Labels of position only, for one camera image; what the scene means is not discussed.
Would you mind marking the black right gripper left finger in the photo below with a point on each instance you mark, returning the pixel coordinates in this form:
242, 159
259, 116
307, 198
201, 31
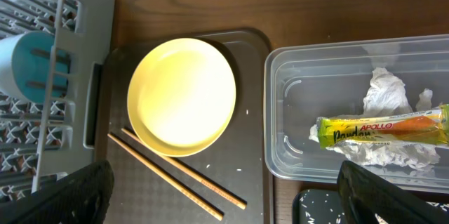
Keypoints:
80, 197

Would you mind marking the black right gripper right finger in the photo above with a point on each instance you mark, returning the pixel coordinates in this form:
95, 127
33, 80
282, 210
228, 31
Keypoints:
364, 196

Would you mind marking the wooden chopstick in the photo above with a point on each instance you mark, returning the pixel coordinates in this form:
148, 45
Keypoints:
204, 181
165, 176

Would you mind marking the green snack wrapper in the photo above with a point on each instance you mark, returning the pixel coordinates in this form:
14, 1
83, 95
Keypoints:
428, 127

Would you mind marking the white tissue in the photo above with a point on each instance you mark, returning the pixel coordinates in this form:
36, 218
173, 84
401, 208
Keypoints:
387, 97

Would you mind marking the yellow plate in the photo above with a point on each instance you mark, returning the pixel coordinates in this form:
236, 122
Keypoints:
181, 97

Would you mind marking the light blue bowl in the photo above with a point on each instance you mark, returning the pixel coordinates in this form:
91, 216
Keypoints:
25, 64

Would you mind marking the black waste tray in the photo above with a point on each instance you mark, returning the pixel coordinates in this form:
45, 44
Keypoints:
315, 206

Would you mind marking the grey dishwasher rack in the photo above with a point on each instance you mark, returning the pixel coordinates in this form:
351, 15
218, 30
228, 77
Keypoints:
41, 143

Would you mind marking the clear plastic bin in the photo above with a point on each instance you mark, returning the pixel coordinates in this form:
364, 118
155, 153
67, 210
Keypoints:
303, 83

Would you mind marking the dark brown serving tray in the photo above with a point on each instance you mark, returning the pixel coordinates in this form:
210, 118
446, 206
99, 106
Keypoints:
235, 161

